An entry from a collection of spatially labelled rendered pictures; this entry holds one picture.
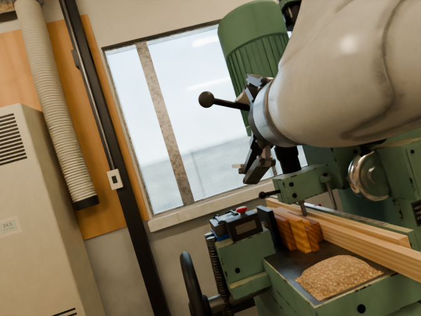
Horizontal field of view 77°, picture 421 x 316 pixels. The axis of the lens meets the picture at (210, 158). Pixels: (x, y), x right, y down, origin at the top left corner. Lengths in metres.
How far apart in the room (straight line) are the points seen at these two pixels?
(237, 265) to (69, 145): 1.49
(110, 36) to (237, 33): 1.61
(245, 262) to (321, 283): 0.22
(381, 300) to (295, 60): 0.43
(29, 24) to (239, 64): 1.72
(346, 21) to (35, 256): 1.89
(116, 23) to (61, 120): 0.82
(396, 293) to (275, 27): 0.59
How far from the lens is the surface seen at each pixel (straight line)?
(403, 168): 0.69
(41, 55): 2.12
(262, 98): 0.32
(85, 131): 2.08
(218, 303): 0.75
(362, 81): 0.19
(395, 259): 0.55
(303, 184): 0.73
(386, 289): 0.56
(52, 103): 2.00
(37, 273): 1.97
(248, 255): 0.68
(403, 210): 0.81
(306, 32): 0.24
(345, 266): 0.54
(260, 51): 0.69
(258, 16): 0.72
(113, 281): 2.18
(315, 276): 0.53
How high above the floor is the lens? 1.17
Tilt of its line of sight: level
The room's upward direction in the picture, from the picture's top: 17 degrees counter-clockwise
